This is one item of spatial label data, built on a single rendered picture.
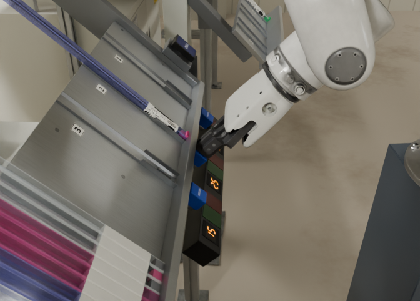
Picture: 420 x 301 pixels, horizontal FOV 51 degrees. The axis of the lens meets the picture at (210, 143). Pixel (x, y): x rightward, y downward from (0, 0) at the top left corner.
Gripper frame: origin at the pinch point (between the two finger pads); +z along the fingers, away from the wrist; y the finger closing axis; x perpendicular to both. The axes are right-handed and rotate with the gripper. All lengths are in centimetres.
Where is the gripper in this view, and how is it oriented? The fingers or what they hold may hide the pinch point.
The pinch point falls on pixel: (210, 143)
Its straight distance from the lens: 69.8
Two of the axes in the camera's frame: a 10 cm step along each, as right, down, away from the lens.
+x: -7.3, -5.9, -3.5
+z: -6.8, 5.9, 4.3
